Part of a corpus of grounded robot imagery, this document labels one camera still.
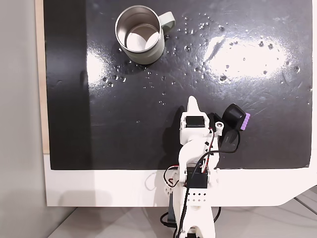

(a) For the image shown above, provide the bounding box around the sage green steel mug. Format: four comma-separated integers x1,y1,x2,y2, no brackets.
115,6,177,65

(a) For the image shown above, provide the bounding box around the black camera cable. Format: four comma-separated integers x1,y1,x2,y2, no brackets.
173,131,242,238

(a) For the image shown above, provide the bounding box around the black camera box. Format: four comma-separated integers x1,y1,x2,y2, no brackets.
210,103,246,152

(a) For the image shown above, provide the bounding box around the red white motor cable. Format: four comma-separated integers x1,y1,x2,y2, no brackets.
162,165,180,187

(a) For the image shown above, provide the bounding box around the black cable under base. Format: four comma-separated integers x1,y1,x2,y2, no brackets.
159,206,222,229

